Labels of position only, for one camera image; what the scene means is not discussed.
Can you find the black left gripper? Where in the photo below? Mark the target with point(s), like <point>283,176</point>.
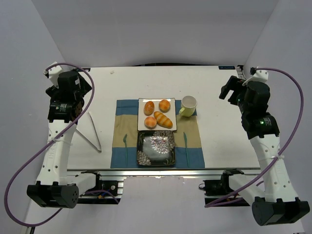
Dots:
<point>86,86</point>

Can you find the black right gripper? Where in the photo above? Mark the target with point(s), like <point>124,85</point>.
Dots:
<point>230,87</point>

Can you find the metal tongs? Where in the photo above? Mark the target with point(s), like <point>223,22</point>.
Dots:
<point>97,147</point>

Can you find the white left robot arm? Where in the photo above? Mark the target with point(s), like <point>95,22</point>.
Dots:
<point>52,187</point>

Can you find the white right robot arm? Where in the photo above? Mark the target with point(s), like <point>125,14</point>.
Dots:
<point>278,203</point>

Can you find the round bread roll top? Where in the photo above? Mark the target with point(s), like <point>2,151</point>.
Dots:
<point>164,105</point>

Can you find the round bread roll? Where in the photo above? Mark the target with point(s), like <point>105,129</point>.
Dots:
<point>164,105</point>
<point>150,122</point>

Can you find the striped long bread roll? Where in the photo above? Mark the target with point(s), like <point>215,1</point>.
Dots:
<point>162,120</point>

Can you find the oval bread roll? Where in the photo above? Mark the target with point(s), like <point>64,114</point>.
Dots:
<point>149,108</point>

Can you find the round bread roll bottom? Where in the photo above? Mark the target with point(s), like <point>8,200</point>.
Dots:
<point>150,122</point>

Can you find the pale yellow mug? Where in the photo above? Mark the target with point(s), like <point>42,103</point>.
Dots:
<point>188,106</point>

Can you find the teal knife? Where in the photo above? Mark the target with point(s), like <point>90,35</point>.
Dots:
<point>186,149</point>

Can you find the teal fork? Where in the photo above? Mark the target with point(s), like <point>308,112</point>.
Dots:
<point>126,153</point>

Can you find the blue and beige placemat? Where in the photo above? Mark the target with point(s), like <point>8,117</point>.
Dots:
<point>126,123</point>

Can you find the black floral square plate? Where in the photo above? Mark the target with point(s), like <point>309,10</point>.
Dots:
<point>155,149</point>

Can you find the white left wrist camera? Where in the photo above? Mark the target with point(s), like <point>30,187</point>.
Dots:
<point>53,74</point>

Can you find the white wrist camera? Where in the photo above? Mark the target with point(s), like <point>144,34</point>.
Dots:
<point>258,75</point>
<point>53,74</point>

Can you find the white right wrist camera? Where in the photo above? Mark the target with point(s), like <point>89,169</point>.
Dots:
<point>258,75</point>

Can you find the aluminium frame rail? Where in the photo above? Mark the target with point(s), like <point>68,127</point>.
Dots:
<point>160,172</point>

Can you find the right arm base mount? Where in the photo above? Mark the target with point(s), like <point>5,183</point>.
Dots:
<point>220,187</point>

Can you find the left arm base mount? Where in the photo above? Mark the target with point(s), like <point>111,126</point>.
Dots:
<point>107,190</point>

